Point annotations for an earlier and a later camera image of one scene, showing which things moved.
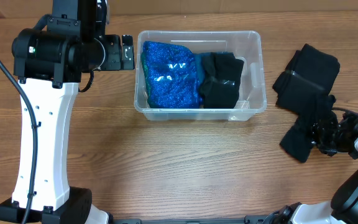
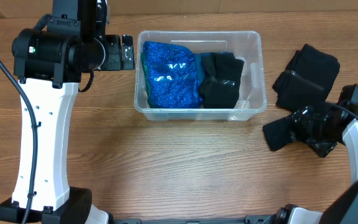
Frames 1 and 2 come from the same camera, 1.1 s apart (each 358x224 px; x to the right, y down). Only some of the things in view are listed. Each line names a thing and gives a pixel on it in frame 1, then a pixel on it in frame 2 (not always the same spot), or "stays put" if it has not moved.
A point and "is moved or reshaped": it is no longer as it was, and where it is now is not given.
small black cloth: x=298 y=142 is moved or reshaped
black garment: x=222 y=72 stays put
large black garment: x=306 y=81 stays put
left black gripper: x=112 y=43 stays put
